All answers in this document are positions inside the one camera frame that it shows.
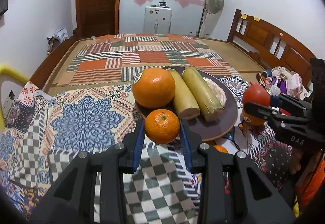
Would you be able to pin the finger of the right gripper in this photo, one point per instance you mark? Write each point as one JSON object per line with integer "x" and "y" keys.
{"x": 266, "y": 114}
{"x": 290, "y": 104}

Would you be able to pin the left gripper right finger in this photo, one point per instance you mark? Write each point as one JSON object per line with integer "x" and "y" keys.
{"x": 233, "y": 189}

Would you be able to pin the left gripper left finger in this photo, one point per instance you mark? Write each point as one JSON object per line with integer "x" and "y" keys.
{"x": 71, "y": 198}

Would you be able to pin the red tomato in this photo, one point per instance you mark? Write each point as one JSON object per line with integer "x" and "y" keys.
{"x": 257, "y": 94}

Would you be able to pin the small mandarin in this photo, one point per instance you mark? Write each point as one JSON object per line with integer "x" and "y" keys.
{"x": 162, "y": 126}
{"x": 221, "y": 149}

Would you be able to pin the large orange with sticker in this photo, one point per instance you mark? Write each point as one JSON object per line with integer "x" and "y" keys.
{"x": 252, "y": 120}

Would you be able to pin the pile of toys and clutter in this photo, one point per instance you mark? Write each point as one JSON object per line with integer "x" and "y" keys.
{"x": 280, "y": 80}

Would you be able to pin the dark purple plate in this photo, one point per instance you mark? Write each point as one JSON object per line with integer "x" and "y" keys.
{"x": 207, "y": 130}

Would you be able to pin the patchwork patterned cloth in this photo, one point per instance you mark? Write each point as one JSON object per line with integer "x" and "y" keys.
{"x": 47, "y": 133}

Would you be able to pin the standing electric fan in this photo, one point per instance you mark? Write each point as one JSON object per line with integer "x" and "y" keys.
{"x": 211, "y": 14}

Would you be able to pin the yellow chair back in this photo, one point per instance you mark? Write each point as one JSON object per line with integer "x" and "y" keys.
{"x": 15, "y": 77}

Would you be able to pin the white suitcase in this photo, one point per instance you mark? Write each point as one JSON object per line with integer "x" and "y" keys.
{"x": 157, "y": 19}

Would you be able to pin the striped patchwork bed blanket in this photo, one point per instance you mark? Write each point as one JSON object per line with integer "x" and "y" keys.
{"x": 119, "y": 58}

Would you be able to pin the clothes pile by door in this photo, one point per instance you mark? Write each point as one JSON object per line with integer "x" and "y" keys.
{"x": 58, "y": 37}

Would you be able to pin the wooden bed frame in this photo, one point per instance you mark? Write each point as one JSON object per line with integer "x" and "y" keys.
{"x": 252, "y": 45}

